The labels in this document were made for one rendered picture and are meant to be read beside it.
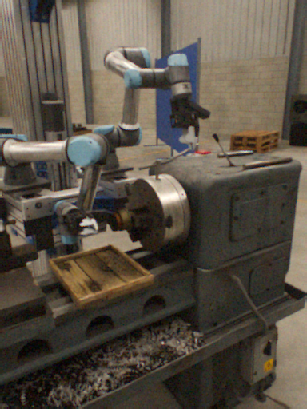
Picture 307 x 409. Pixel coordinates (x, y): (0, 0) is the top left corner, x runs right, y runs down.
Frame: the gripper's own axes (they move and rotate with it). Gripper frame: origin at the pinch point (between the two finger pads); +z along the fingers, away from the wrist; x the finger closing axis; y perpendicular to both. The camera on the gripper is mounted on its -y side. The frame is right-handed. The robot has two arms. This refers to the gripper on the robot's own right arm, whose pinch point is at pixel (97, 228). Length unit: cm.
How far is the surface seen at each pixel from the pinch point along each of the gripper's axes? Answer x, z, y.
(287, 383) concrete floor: -110, 20, -96
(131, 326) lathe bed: -38.2, 12.4, -5.3
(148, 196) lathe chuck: 8.4, 0.2, -22.8
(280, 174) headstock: 12, 18, -79
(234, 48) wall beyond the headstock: 163, -806, -854
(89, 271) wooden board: -19.5, -5.7, 2.7
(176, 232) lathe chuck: -4.8, 11.9, -28.0
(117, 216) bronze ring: 2.8, -1.1, -9.4
